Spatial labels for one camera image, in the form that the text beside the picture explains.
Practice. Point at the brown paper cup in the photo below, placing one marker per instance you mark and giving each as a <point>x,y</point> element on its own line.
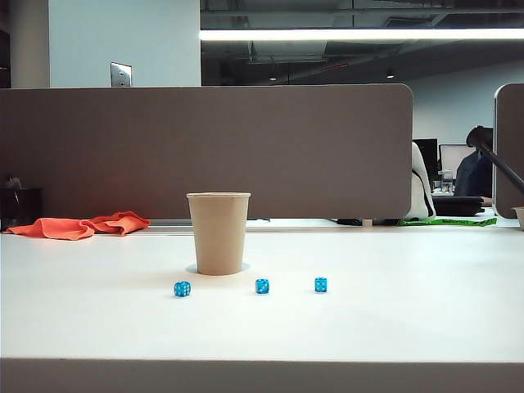
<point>219,233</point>

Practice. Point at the brown desk divider panel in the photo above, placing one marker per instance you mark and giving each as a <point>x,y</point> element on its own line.
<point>245,143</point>
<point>511,123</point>

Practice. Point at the flat black object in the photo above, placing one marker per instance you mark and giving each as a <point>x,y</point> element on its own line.
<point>348,221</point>

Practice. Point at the blue die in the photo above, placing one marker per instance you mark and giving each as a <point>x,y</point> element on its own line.
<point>182,289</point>
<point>262,286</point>
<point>321,285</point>

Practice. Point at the white chair back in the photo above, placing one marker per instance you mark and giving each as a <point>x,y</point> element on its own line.
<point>421,196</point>

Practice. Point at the black monitor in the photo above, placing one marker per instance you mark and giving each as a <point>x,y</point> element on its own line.
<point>427,153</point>

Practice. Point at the clear drinking glass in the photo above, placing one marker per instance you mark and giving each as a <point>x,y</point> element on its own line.
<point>446,182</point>

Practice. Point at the green tape strip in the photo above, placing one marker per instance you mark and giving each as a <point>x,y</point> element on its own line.
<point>450,221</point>

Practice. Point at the white lit monitor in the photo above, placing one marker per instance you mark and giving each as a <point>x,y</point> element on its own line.
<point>450,157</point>

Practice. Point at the black bag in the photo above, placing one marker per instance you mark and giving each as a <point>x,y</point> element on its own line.
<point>458,204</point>

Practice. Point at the orange cloth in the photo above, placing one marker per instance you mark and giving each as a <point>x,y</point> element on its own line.
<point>61,227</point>

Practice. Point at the seated person blue shirt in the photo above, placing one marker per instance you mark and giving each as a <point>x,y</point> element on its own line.
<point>471,176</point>

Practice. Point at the black mesh pen holder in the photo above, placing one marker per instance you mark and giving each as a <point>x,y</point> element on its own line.
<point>20,209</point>

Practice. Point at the black pole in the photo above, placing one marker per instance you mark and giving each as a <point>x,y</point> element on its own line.
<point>503,168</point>

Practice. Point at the beige paper bowl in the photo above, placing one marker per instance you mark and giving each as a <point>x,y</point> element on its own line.
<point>519,217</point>

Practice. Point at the metal wall outlet plate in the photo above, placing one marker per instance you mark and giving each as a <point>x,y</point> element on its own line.
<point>120,74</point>

